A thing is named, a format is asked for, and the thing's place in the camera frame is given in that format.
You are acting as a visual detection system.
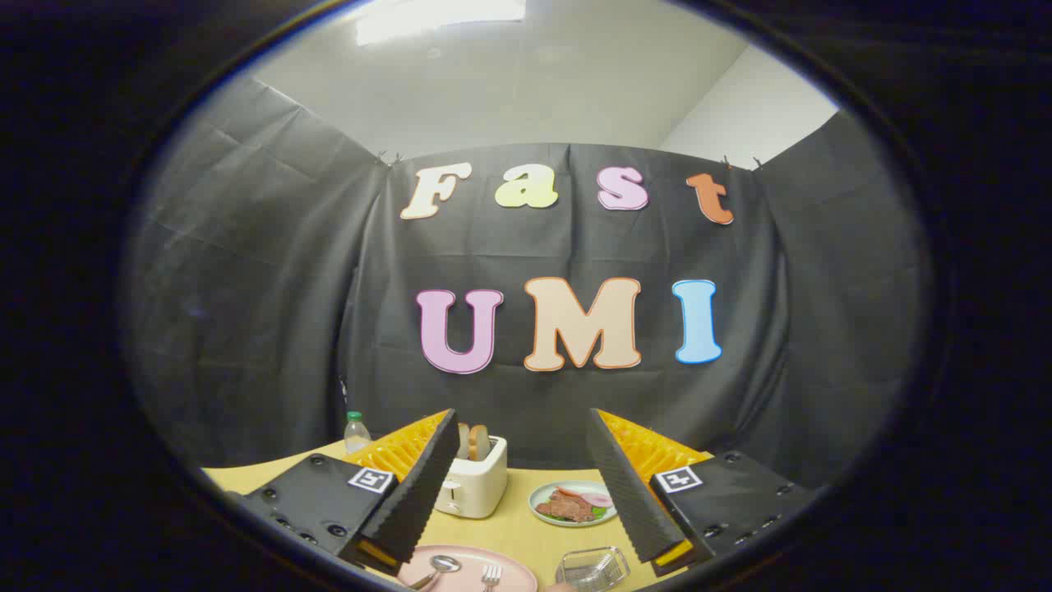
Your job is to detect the wooden handled metal spoon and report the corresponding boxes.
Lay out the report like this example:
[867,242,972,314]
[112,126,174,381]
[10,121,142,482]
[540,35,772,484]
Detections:
[408,555,463,591]

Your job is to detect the brown meat slices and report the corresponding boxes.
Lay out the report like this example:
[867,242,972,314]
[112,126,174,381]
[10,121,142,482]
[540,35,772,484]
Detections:
[536,491,594,523]

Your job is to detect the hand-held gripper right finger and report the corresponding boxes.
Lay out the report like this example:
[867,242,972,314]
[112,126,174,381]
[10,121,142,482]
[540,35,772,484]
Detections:
[585,408,823,576]

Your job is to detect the white toaster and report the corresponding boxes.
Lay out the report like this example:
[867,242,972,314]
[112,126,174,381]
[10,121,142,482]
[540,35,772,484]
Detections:
[436,436,509,519]

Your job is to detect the pale green oval plate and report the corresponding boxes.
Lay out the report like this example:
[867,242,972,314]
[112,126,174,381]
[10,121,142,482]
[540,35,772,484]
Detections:
[528,481,617,527]

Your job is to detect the pink round plate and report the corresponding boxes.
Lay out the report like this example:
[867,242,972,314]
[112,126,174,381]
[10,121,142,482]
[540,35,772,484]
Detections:
[397,544,539,592]

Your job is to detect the metal wire drainer basket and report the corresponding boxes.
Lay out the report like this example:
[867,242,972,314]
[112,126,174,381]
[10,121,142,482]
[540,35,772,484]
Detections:
[556,546,631,592]

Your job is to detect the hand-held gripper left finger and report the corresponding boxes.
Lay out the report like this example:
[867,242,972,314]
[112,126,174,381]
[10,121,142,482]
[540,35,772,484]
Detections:
[226,409,461,576]

